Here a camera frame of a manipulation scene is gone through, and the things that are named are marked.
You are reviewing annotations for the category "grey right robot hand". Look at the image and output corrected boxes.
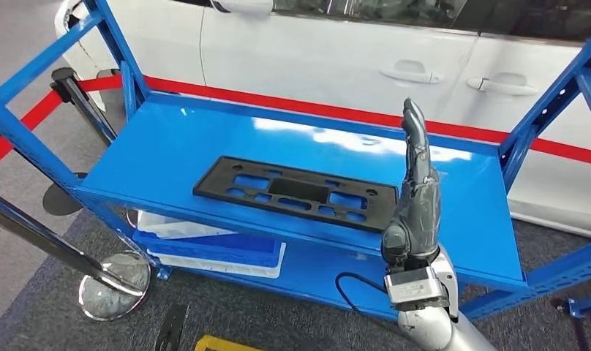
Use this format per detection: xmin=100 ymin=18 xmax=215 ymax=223
xmin=381 ymin=97 xmax=442 ymax=268

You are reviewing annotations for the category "black plastic panel part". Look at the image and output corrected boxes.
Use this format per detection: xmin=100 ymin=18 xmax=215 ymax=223
xmin=192 ymin=156 xmax=399 ymax=235

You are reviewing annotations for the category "blue metal shelf rack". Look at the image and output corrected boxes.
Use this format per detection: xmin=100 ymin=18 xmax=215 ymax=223
xmin=0 ymin=0 xmax=591 ymax=323

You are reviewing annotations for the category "red barrier belt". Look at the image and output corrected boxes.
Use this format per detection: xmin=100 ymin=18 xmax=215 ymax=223
xmin=145 ymin=75 xmax=591 ymax=168
xmin=0 ymin=75 xmax=122 ymax=176

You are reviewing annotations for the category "white car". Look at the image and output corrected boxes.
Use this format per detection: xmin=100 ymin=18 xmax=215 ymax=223
xmin=54 ymin=0 xmax=591 ymax=239

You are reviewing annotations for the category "blue plastic bin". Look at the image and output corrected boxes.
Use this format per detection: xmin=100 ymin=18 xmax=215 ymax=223
xmin=132 ymin=230 xmax=283 ymax=268

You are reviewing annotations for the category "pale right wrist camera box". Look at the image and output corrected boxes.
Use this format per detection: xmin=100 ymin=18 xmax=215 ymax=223
xmin=383 ymin=266 xmax=451 ymax=311

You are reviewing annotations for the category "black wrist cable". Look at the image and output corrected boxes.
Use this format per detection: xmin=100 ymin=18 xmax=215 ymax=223
xmin=335 ymin=272 xmax=398 ymax=321

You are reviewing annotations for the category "chrome stanchion post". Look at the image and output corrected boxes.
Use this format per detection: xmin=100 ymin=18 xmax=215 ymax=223
xmin=50 ymin=67 xmax=118 ymax=146
xmin=0 ymin=186 xmax=152 ymax=322

